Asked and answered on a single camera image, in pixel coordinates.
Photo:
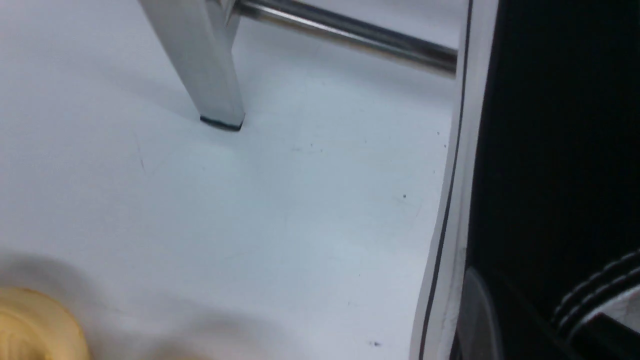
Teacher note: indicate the black canvas sneaker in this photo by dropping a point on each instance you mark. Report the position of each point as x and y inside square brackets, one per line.
[537, 230]

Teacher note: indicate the stainless steel shoe rack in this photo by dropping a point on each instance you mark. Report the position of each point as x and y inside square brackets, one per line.
[198, 36]

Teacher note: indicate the right yellow slide slipper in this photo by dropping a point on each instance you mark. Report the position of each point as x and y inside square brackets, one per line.
[34, 326]

